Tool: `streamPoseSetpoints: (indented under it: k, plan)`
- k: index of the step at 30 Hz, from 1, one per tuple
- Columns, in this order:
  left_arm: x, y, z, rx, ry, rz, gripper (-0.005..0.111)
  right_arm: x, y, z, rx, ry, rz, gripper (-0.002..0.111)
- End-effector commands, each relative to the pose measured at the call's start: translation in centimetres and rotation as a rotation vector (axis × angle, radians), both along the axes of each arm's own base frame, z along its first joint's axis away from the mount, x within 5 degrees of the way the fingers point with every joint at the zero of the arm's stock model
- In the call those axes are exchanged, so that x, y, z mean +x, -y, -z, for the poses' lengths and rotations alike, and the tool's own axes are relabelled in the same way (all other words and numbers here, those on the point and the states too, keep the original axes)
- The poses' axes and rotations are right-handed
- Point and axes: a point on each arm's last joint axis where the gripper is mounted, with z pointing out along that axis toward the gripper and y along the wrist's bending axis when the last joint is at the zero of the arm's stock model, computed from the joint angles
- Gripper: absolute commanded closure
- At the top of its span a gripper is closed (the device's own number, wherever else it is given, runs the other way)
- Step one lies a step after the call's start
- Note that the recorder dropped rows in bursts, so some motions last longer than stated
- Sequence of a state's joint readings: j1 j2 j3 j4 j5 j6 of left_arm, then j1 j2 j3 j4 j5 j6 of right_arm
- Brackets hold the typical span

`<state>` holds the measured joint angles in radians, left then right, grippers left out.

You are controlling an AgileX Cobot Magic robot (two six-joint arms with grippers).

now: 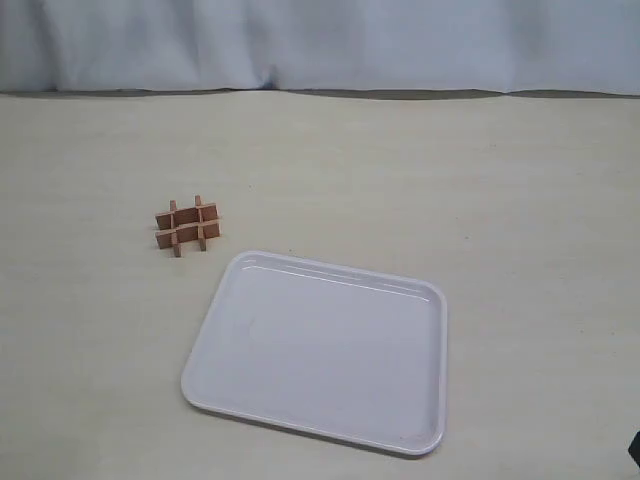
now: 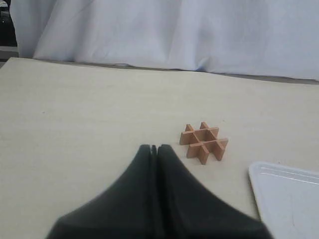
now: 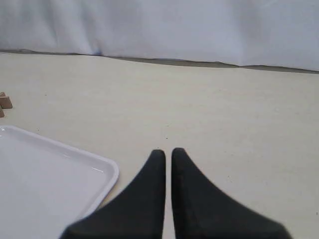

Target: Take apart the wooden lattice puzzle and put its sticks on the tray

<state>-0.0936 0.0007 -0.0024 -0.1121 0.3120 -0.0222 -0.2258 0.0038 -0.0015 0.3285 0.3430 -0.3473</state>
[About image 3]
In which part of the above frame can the white backdrop cloth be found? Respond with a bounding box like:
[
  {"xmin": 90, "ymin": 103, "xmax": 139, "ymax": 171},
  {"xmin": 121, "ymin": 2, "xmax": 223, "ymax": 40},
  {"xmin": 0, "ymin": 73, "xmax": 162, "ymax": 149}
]
[{"xmin": 0, "ymin": 0, "xmax": 319, "ymax": 71}]

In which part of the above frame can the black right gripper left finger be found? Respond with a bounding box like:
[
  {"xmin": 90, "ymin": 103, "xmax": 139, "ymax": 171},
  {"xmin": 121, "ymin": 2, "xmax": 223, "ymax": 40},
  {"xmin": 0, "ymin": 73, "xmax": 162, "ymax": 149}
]
[{"xmin": 61, "ymin": 149, "xmax": 166, "ymax": 239}]

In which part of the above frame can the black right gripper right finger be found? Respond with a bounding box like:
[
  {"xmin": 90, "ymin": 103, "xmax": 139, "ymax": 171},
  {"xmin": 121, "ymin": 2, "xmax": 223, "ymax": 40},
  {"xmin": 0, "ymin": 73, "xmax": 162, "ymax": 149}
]
[{"xmin": 171, "ymin": 148, "xmax": 291, "ymax": 239}]

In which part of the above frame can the white plastic tray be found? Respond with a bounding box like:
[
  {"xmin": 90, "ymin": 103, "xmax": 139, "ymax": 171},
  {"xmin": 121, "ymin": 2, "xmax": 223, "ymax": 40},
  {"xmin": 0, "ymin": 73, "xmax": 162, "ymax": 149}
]
[{"xmin": 0, "ymin": 125, "xmax": 119, "ymax": 239}]

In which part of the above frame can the notched wooden puzzle piece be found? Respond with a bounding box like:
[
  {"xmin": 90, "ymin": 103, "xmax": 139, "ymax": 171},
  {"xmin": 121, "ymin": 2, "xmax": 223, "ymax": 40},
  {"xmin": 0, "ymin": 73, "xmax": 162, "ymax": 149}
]
[{"xmin": 0, "ymin": 92, "xmax": 13, "ymax": 118}]

